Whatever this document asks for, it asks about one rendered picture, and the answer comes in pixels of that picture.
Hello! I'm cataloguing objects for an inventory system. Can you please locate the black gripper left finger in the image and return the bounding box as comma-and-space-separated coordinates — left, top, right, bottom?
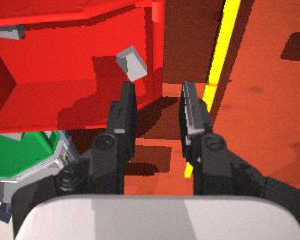
11, 81, 138, 240

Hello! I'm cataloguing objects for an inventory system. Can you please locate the red bin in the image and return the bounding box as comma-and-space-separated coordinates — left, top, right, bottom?
0, 0, 165, 133

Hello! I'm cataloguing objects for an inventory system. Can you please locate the grey open bin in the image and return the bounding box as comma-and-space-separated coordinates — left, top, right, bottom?
0, 140, 75, 203

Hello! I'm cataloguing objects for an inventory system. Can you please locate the yellow bar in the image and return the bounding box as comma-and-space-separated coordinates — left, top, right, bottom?
185, 0, 241, 178

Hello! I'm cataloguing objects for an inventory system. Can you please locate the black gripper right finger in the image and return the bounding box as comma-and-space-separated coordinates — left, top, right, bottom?
179, 81, 300, 226

